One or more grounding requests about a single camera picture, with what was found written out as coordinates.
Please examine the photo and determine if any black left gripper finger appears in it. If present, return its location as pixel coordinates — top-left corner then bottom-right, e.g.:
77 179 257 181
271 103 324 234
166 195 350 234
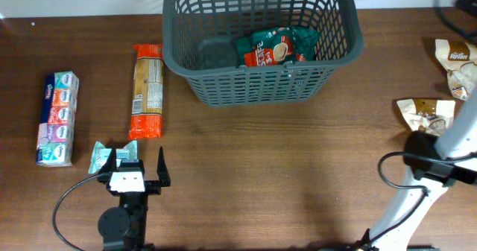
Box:
102 149 117 174
157 147 170 182

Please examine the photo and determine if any multicolour Kleenex tissue pack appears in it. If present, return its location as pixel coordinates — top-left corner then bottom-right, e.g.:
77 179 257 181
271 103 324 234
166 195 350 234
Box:
36 72 79 167

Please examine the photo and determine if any green Nescafe coffee bag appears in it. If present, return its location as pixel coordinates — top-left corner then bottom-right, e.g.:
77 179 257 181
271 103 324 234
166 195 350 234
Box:
236 26 320 67

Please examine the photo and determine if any beige brown grain bag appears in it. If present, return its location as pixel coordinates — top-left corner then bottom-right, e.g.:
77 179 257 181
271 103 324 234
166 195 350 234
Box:
397 98 455 136

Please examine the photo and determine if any beige white rice bag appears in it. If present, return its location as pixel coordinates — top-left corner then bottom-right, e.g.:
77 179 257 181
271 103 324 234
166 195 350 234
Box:
435 39 476 101

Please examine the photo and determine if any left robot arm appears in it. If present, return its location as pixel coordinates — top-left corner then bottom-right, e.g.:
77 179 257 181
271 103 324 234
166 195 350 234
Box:
98 147 171 250

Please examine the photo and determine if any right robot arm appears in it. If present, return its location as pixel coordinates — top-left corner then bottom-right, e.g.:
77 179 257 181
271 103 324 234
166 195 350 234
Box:
354 92 476 250

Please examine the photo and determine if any light green wet wipes pack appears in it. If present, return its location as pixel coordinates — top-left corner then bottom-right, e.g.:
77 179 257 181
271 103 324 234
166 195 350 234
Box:
88 140 138 174

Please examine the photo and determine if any orange spaghetti packet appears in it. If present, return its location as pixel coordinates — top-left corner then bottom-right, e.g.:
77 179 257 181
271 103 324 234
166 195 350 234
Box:
128 44 164 140

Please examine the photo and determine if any grey plastic lattice basket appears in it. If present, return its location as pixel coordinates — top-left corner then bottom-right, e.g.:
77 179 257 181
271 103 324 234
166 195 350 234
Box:
162 0 364 107

